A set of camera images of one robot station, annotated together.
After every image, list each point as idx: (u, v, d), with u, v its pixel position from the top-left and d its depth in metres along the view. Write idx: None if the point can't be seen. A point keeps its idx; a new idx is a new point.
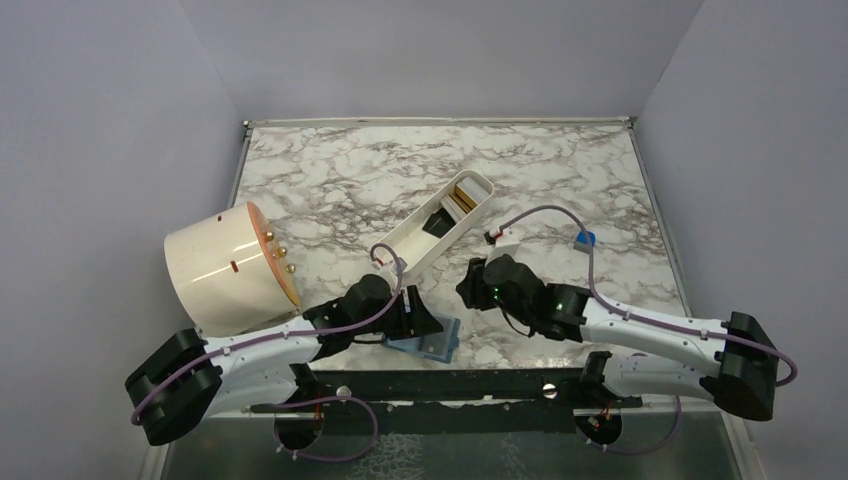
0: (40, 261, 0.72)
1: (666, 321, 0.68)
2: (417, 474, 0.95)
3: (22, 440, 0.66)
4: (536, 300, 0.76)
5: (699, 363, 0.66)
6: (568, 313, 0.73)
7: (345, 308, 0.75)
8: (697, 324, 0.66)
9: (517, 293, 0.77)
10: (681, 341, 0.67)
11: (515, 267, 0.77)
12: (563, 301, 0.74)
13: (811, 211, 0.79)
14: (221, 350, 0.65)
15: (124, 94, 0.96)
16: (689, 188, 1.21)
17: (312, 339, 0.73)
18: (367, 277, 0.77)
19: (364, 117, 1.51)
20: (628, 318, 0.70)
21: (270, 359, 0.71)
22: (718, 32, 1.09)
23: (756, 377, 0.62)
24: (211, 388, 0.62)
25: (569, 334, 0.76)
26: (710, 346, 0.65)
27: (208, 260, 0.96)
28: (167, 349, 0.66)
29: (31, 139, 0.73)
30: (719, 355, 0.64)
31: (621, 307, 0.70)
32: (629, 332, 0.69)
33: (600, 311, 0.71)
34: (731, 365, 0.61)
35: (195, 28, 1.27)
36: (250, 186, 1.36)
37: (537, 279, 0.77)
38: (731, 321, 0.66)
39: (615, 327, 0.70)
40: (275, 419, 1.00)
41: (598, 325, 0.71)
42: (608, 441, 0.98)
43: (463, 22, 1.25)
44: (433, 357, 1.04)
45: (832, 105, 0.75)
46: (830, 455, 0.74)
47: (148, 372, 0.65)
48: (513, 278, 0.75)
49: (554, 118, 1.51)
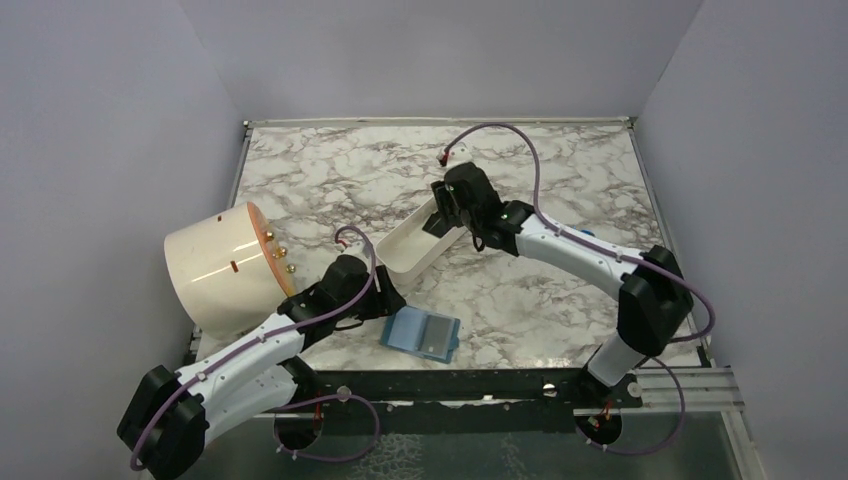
0: (39, 260, 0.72)
1: (591, 241, 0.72)
2: (417, 474, 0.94)
3: (21, 440, 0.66)
4: (486, 210, 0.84)
5: (607, 282, 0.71)
6: (511, 223, 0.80)
7: (325, 291, 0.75)
8: (615, 246, 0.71)
9: (469, 199, 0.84)
10: (597, 260, 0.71)
11: (475, 173, 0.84)
12: (510, 214, 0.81)
13: (811, 211, 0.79)
14: (195, 378, 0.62)
15: (123, 93, 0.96)
16: (688, 188, 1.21)
17: (292, 331, 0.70)
18: (342, 257, 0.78)
19: (364, 116, 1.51)
20: (559, 234, 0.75)
21: (254, 369, 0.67)
22: (717, 31, 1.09)
23: (652, 300, 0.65)
24: (198, 416, 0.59)
25: (506, 245, 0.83)
26: (620, 267, 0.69)
27: (208, 260, 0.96)
28: (142, 391, 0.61)
29: (30, 137, 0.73)
30: (625, 275, 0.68)
31: (556, 226, 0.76)
32: (556, 245, 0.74)
33: (536, 226, 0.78)
34: (631, 283, 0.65)
35: (195, 28, 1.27)
36: (250, 186, 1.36)
37: (493, 192, 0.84)
38: (650, 252, 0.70)
39: (545, 240, 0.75)
40: (275, 420, 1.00)
41: (531, 236, 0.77)
42: (608, 441, 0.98)
43: (462, 22, 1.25)
44: (432, 357, 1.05)
45: (831, 105, 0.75)
46: (829, 455, 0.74)
47: (134, 417, 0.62)
48: (468, 182, 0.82)
49: (554, 118, 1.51)
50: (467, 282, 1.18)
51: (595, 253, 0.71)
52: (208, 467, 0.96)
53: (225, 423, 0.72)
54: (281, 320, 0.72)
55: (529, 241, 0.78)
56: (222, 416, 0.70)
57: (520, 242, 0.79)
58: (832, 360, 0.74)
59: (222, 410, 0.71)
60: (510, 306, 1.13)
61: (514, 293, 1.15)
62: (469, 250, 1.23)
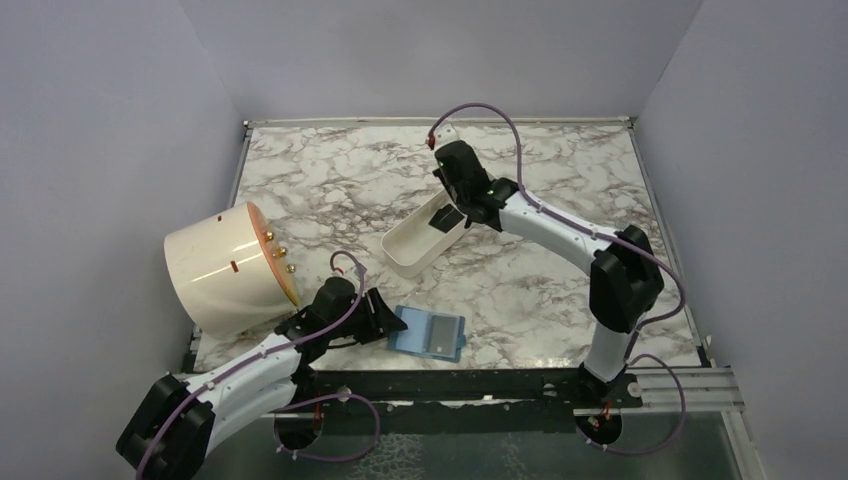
0: (40, 260, 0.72)
1: (567, 218, 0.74)
2: (417, 474, 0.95)
3: (21, 441, 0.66)
4: (472, 184, 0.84)
5: (582, 258, 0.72)
6: (497, 199, 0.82)
7: (316, 313, 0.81)
8: (591, 224, 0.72)
9: (456, 174, 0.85)
10: (574, 237, 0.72)
11: (462, 148, 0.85)
12: (496, 190, 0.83)
13: (810, 211, 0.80)
14: (205, 385, 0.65)
15: (124, 95, 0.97)
16: (688, 187, 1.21)
17: (290, 349, 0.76)
18: (330, 280, 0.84)
19: (364, 116, 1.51)
20: (540, 211, 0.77)
21: (256, 382, 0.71)
22: (718, 30, 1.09)
23: (621, 277, 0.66)
24: (208, 421, 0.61)
25: (489, 221, 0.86)
26: (593, 244, 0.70)
27: (208, 261, 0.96)
28: (150, 401, 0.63)
29: (30, 139, 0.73)
30: (597, 251, 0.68)
31: (537, 202, 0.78)
32: (535, 221, 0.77)
33: (520, 203, 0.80)
34: (603, 259, 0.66)
35: (195, 29, 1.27)
36: (250, 186, 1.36)
37: (480, 168, 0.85)
38: (625, 230, 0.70)
39: (526, 216, 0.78)
40: (275, 420, 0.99)
41: (514, 212, 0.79)
42: (608, 441, 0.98)
43: (463, 23, 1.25)
44: (441, 357, 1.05)
45: (830, 107, 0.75)
46: (829, 455, 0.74)
47: (137, 429, 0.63)
48: (454, 156, 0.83)
49: (554, 118, 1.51)
50: (466, 282, 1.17)
51: (572, 229, 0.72)
52: (208, 467, 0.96)
53: (226, 430, 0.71)
54: (278, 338, 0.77)
55: (511, 216, 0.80)
56: (224, 424, 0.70)
57: (503, 217, 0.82)
58: (832, 360, 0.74)
59: (226, 421, 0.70)
60: (510, 306, 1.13)
61: (514, 293, 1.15)
62: (469, 250, 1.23)
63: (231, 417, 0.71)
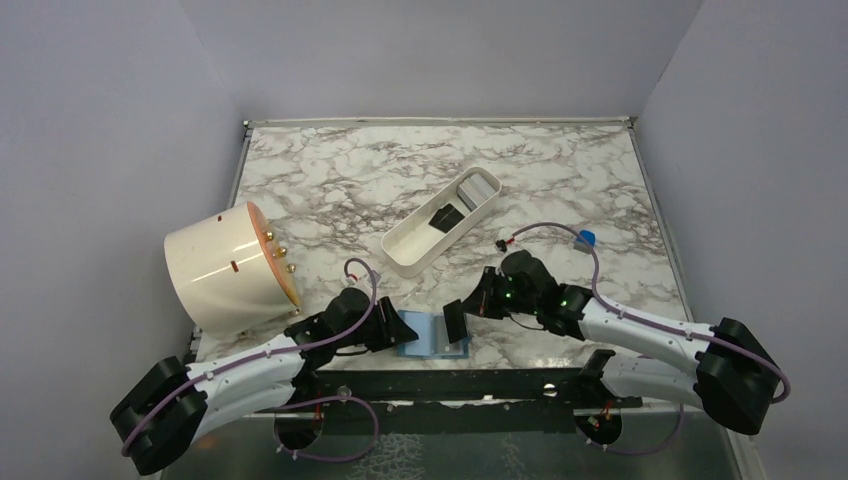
0: (39, 261, 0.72)
1: (655, 322, 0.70)
2: (417, 474, 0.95)
3: (21, 442, 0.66)
4: (546, 296, 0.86)
5: (685, 364, 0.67)
6: (572, 309, 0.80)
7: (327, 323, 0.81)
8: (683, 325, 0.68)
9: (529, 286, 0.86)
10: (667, 340, 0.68)
11: (530, 261, 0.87)
12: (569, 299, 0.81)
13: (811, 212, 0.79)
14: (204, 375, 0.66)
15: (123, 95, 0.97)
16: (689, 187, 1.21)
17: (294, 353, 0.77)
18: (344, 292, 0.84)
19: (364, 117, 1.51)
20: (622, 316, 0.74)
21: (253, 380, 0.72)
22: (719, 30, 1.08)
23: (735, 380, 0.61)
24: (199, 411, 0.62)
25: (570, 331, 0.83)
26: (693, 346, 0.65)
27: (208, 261, 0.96)
28: (151, 378, 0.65)
29: (30, 137, 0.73)
30: (700, 354, 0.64)
31: (617, 307, 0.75)
32: (620, 328, 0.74)
33: (598, 310, 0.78)
34: (707, 364, 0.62)
35: (195, 29, 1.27)
36: (251, 186, 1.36)
37: (551, 278, 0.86)
38: (721, 327, 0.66)
39: (608, 324, 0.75)
40: (275, 419, 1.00)
41: (594, 321, 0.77)
42: (608, 441, 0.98)
43: (463, 22, 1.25)
44: (451, 357, 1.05)
45: (832, 106, 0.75)
46: (829, 455, 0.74)
47: (132, 404, 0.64)
48: (525, 271, 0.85)
49: (554, 118, 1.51)
50: (466, 282, 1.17)
51: (663, 333, 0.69)
52: (208, 467, 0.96)
53: (216, 421, 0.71)
54: (284, 340, 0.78)
55: (591, 325, 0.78)
56: (215, 415, 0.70)
57: (583, 327, 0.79)
58: (832, 360, 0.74)
59: (218, 414, 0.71)
60: None
61: None
62: (469, 250, 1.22)
63: (225, 408, 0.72)
